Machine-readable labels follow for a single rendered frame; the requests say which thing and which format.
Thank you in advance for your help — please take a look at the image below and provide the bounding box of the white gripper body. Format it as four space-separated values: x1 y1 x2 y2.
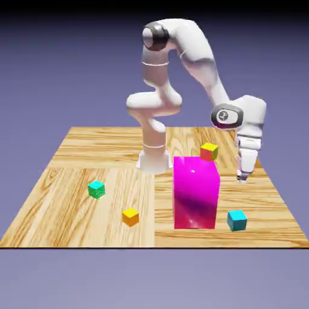
238 147 259 175

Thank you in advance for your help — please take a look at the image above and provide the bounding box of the small red and yellow cube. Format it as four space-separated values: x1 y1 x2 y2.
200 142 219 162

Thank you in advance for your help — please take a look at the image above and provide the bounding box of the small cyan cube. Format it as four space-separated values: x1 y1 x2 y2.
226 209 248 232

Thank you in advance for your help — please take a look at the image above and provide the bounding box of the small orange cube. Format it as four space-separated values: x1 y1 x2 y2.
121 207 140 228

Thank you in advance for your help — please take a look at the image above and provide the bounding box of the small green cube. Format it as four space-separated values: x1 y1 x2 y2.
87 180 106 200

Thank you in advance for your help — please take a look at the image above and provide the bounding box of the large magenta box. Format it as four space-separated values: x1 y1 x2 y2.
173 156 220 230

